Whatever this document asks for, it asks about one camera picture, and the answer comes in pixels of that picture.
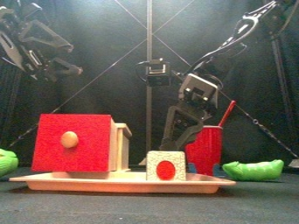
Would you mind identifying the green toy pea pod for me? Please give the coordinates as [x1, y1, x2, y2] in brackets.
[221, 158, 285, 182]

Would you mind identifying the green plush toy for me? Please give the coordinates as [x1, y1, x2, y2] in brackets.
[0, 148, 20, 178]

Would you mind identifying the beige plastic tray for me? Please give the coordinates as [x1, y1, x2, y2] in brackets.
[8, 170, 237, 195]

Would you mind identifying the dark metal frame post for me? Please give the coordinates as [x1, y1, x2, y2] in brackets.
[268, 38, 299, 152]

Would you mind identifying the vertical metal frame pole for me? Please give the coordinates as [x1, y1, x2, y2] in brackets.
[144, 0, 154, 160]

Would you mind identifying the light wooden box frame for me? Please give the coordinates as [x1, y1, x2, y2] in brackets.
[113, 122, 133, 172]

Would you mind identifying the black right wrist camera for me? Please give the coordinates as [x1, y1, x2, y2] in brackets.
[134, 58, 173, 88]

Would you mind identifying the plain diagonal wire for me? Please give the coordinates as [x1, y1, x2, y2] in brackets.
[4, 0, 197, 150]

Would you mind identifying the red straw stick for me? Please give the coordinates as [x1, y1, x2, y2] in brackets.
[217, 100, 237, 128]

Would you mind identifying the red drawer with wooden knob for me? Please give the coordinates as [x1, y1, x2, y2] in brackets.
[30, 113, 118, 180]

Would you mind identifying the white sushi cube red circle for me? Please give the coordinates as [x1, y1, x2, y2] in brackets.
[144, 150, 186, 182]

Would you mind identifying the blue toy piece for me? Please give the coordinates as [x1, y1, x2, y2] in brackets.
[185, 162, 225, 178]

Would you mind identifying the red plastic cup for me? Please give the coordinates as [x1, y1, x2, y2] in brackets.
[182, 125, 224, 177]

